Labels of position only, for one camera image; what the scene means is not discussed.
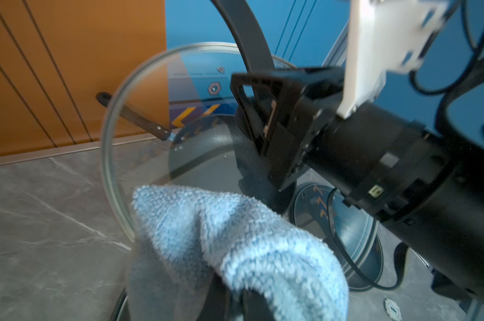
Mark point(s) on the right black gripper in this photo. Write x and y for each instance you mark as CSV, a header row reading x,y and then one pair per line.
x,y
282,111

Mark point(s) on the right white round marker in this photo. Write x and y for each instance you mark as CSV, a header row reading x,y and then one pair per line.
x,y
392,310

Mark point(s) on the black frying pan long handle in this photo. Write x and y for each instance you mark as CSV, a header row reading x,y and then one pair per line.
x,y
121,309

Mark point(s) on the light blue microfibre cloth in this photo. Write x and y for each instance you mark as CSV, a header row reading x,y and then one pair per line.
x,y
187,235

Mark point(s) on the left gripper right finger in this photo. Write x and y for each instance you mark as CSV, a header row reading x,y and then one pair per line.
x,y
255,307

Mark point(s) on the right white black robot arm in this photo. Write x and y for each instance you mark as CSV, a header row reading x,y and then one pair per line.
x,y
428,190

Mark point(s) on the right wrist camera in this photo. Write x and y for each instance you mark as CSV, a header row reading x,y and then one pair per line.
x,y
385,36

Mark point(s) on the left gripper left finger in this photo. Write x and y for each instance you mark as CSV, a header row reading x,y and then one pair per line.
x,y
217,304

